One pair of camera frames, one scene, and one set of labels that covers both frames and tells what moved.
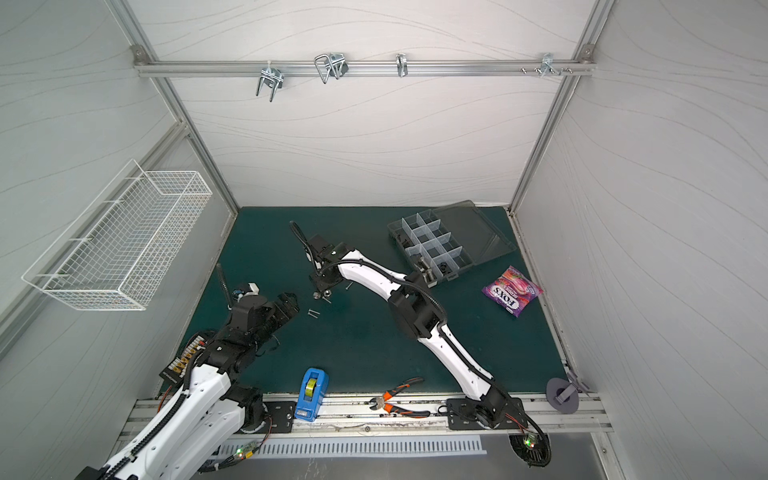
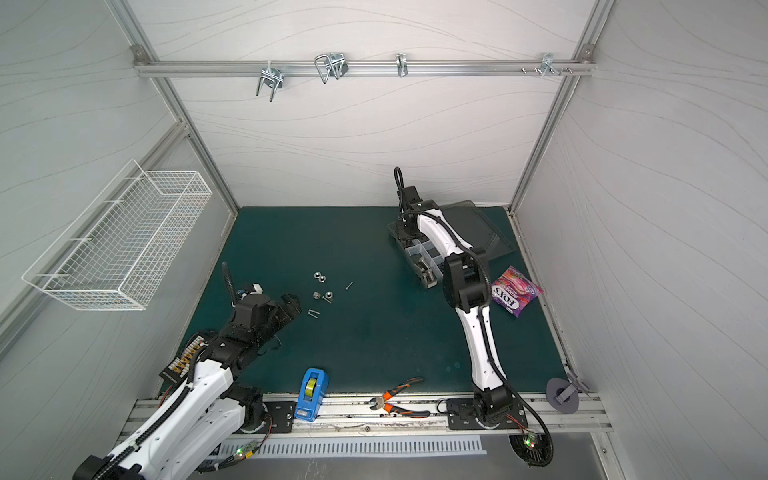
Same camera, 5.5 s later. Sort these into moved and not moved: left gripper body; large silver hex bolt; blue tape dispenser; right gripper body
Moved: right gripper body
Not moved: left gripper body; large silver hex bolt; blue tape dispenser
